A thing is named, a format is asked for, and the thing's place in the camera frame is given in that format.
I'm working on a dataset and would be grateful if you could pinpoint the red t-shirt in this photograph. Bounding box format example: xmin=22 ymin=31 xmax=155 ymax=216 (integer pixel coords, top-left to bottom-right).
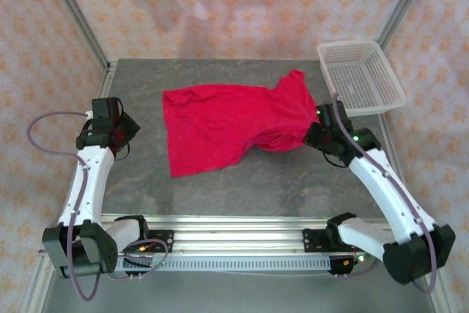
xmin=161 ymin=69 xmax=319 ymax=179

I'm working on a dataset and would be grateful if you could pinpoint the aluminium table side rail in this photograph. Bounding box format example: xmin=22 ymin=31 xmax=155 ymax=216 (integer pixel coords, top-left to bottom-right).
xmin=377 ymin=113 xmax=418 ymax=226
xmin=58 ymin=59 xmax=118 ymax=227

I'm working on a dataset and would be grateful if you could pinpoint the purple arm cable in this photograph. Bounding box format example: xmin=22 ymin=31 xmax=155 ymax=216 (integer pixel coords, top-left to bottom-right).
xmin=331 ymin=91 xmax=440 ymax=294
xmin=28 ymin=111 xmax=170 ymax=302

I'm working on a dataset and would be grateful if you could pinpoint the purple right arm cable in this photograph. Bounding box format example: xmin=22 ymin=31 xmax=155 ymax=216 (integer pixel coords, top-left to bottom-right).
xmin=331 ymin=91 xmax=440 ymax=294

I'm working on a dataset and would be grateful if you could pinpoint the white perforated plastic basket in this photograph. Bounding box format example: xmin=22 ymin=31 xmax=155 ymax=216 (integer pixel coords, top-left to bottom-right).
xmin=317 ymin=39 xmax=408 ymax=118

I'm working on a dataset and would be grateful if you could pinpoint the aluminium frame leg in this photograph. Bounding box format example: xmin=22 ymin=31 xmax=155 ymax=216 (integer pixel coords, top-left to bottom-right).
xmin=20 ymin=257 xmax=56 ymax=313
xmin=424 ymin=272 xmax=461 ymax=313

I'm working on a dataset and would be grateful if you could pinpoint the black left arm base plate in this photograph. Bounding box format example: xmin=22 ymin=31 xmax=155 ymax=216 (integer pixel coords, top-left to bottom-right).
xmin=120 ymin=229 xmax=175 ymax=254

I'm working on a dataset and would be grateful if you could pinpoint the aluminium mounting rail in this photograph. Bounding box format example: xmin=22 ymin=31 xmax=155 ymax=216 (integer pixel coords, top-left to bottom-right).
xmin=38 ymin=213 xmax=440 ymax=257

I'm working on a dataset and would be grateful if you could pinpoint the grey metal lower panel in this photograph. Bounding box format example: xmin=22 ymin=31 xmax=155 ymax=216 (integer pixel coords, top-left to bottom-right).
xmin=40 ymin=270 xmax=440 ymax=313

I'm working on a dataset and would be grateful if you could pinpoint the slotted grey cable duct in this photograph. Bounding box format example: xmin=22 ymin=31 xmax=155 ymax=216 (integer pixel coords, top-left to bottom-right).
xmin=109 ymin=257 xmax=333 ymax=273

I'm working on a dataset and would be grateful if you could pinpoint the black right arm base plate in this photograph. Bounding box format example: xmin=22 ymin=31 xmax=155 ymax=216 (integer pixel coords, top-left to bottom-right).
xmin=303 ymin=228 xmax=369 ymax=254

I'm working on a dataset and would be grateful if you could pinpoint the aluminium frame post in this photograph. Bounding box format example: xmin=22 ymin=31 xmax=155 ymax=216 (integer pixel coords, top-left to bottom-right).
xmin=40 ymin=0 xmax=111 ymax=69
xmin=376 ymin=0 xmax=436 ymax=49

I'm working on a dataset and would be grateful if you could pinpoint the black right electronics bracket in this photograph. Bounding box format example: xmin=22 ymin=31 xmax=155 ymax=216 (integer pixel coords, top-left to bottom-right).
xmin=327 ymin=254 xmax=379 ymax=277

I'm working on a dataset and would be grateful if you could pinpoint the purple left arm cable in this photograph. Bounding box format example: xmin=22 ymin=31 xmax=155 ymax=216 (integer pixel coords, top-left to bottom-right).
xmin=28 ymin=111 xmax=170 ymax=302

